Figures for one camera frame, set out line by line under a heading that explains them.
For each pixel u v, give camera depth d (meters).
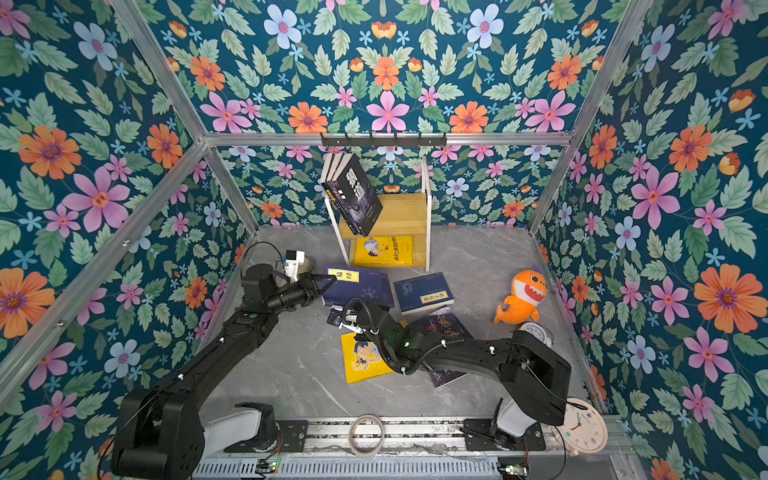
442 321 0.91
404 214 0.98
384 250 1.08
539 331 0.88
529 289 0.91
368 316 0.54
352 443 0.73
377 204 0.95
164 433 0.40
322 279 0.77
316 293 0.73
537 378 0.41
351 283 0.82
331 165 0.81
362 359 0.85
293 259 0.75
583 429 0.72
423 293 0.99
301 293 0.72
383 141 0.93
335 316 0.65
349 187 0.82
